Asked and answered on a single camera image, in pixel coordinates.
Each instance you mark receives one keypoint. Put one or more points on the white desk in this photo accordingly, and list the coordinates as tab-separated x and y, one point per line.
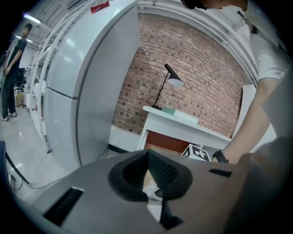
183	130

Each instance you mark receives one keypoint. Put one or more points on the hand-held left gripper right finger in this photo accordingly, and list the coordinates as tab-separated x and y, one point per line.
167	173

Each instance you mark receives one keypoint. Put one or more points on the green book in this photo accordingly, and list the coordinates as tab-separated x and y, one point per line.
180	114

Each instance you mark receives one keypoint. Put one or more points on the grey refrigerator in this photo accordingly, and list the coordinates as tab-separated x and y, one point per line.
91	80

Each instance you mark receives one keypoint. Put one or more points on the black office chair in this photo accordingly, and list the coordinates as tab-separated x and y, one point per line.
20	78

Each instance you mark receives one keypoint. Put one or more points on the white printed t-shirt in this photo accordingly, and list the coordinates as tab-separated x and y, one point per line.
263	45

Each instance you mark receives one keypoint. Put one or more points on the red folded item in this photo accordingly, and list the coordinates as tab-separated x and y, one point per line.
99	6

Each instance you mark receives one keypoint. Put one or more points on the white shelving rack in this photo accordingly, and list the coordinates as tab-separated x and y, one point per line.
41	80

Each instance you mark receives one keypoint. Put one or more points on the black wristwatch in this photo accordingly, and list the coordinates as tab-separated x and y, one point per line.
220	157

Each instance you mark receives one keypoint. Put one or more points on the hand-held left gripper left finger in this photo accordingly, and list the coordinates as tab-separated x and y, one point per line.
116	180

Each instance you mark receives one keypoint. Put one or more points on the black desk lamp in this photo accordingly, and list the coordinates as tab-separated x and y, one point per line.
174	81

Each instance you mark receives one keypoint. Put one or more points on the cardboard box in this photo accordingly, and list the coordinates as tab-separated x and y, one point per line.
19	100

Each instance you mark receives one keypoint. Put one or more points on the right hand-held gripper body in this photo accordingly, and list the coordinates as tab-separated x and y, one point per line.
196	153

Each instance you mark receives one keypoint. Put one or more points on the person's right forearm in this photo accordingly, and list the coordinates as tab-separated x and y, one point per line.
249	123

